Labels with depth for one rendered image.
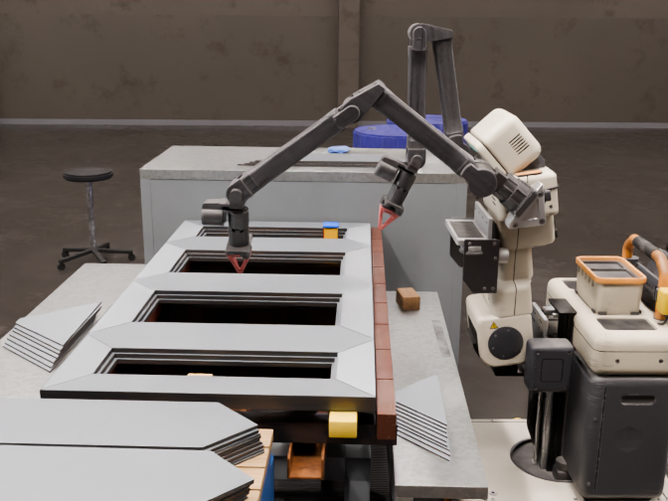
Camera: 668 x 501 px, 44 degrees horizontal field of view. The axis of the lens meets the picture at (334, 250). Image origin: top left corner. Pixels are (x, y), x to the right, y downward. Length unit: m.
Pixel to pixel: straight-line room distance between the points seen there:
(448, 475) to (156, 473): 0.66
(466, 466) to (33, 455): 0.92
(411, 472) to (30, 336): 1.16
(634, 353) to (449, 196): 1.19
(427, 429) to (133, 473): 0.76
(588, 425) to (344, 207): 1.36
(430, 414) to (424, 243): 1.41
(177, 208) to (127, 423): 1.76
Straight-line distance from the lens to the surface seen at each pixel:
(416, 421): 2.07
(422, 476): 1.90
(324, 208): 3.34
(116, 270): 3.12
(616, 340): 2.43
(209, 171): 3.36
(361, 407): 1.86
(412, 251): 3.39
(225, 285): 2.57
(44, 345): 2.42
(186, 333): 2.21
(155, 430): 1.74
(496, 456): 2.83
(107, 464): 1.64
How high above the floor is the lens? 1.66
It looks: 16 degrees down
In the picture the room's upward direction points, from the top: straight up
